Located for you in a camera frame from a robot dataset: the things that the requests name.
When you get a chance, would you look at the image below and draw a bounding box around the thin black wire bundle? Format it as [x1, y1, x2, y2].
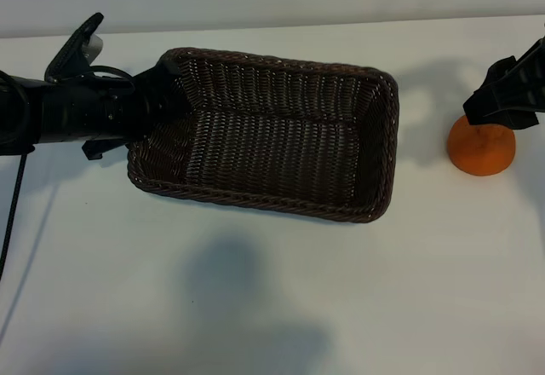
[88, 65, 134, 83]

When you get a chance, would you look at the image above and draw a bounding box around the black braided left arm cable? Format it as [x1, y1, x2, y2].
[0, 151, 27, 283]

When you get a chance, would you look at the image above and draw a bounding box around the dark brown wicker basket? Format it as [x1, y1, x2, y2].
[126, 47, 400, 225]

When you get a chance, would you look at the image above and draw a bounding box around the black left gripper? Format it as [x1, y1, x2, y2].
[40, 61, 192, 162]

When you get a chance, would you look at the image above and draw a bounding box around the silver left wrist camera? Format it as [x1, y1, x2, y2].
[83, 36, 104, 63]

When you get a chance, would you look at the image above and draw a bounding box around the black left camera bracket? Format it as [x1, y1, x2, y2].
[44, 12, 106, 85]

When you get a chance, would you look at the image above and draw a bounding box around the orange fruit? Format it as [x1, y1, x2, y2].
[446, 115, 517, 177]

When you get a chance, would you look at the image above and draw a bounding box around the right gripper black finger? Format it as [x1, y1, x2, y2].
[462, 37, 545, 125]
[504, 112, 542, 131]

